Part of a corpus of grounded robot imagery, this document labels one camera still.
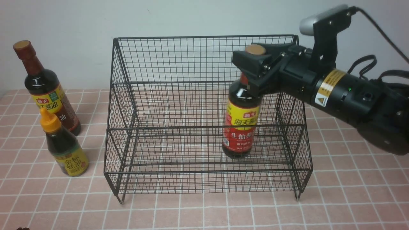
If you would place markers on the soy sauce bottle brown label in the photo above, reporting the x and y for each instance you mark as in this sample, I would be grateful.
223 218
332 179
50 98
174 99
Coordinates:
45 88

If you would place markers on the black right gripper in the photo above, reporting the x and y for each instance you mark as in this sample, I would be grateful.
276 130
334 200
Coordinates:
293 76

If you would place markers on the black wire mesh rack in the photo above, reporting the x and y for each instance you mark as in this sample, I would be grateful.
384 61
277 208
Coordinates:
166 111

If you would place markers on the oyster sauce bottle orange cap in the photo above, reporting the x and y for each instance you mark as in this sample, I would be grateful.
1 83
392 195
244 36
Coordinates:
63 145

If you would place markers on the pink checkered tablecloth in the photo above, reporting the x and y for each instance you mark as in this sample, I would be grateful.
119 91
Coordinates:
354 186

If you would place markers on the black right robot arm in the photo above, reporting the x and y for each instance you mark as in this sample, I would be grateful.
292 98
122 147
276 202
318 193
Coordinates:
377 110

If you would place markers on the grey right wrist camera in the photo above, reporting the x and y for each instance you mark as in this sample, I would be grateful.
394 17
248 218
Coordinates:
325 27

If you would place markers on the soy sauce bottle red label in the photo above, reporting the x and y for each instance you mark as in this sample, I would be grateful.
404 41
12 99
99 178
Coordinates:
240 120

